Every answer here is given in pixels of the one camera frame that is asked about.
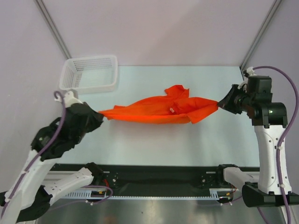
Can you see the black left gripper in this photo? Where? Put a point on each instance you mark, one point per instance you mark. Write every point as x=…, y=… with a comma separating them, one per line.
x=98, y=120

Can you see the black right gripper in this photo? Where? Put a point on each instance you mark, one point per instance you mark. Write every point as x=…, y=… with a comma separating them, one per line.
x=234, y=99

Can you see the orange t shirt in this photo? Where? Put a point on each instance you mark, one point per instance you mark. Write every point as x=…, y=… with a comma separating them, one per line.
x=175, y=107

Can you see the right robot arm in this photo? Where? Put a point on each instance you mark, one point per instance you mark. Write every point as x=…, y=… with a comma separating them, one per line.
x=269, y=119

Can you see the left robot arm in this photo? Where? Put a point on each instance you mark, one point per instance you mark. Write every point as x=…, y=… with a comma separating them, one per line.
x=29, y=198

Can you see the white plastic mesh basket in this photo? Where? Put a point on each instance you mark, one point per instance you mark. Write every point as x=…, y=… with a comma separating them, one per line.
x=93, y=74

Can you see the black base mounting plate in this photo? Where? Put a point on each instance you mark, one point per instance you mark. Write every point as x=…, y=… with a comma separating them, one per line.
x=161, y=181

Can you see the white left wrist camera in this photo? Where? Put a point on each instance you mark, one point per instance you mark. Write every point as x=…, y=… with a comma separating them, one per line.
x=69, y=98

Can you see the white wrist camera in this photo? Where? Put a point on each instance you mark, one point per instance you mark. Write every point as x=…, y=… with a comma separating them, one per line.
x=69, y=98
x=246, y=74

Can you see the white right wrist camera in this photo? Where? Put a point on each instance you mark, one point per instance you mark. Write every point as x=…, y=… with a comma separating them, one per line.
x=246, y=74

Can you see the right aluminium corner post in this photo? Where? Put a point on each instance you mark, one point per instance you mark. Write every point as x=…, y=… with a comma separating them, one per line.
x=261, y=32

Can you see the aluminium corner post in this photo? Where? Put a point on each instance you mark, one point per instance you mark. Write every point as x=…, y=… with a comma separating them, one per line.
x=52, y=28
x=261, y=32

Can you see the aluminium extrusion rail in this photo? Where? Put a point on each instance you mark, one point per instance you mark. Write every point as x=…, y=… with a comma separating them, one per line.
x=67, y=180

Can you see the slotted grey cable duct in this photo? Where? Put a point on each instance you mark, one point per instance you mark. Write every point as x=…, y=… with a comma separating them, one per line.
x=83, y=194

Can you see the left aluminium corner post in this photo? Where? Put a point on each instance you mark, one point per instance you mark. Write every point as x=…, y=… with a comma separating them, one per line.
x=52, y=28

